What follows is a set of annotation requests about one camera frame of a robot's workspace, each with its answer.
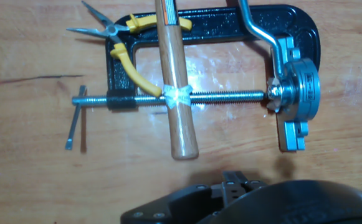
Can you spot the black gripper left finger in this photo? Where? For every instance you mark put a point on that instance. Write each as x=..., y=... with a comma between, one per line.
x=180, y=205

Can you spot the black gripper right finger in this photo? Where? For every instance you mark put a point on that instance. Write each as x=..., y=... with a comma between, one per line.
x=235, y=186

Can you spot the white tape strip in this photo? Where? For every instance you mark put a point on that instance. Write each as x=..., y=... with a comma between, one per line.
x=177, y=96

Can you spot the black C-clamp with steel screw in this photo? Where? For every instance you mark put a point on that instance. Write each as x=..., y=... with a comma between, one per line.
x=121, y=74

